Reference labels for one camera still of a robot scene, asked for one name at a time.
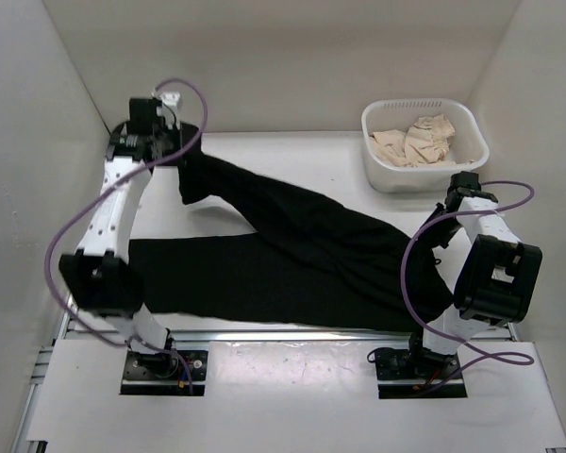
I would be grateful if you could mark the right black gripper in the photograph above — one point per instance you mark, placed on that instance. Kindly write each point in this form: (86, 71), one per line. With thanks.
(439, 239)

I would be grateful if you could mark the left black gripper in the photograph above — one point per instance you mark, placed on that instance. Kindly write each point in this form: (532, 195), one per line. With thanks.
(174, 133)

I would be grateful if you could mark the black trousers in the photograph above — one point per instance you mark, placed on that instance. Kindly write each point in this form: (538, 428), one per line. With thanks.
(309, 260)

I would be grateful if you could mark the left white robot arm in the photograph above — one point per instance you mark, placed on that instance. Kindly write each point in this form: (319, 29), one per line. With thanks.
(98, 273)

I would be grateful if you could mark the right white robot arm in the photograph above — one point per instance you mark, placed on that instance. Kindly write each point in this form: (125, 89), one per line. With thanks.
(495, 284)

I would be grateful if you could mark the beige trousers in basket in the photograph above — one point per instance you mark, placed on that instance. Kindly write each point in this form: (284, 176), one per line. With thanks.
(425, 144)

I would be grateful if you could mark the white plastic basket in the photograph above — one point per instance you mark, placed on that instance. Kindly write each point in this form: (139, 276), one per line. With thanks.
(401, 114)

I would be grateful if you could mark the white front cover board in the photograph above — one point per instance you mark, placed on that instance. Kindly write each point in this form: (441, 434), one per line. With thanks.
(310, 397)

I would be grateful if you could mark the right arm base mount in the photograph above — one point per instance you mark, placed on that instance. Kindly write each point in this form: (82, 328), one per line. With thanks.
(416, 372)

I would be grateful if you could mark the aluminium frame rail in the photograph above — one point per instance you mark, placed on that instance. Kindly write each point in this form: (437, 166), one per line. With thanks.
(328, 163)

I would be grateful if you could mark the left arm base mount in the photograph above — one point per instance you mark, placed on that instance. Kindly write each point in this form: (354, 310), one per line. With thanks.
(165, 375)

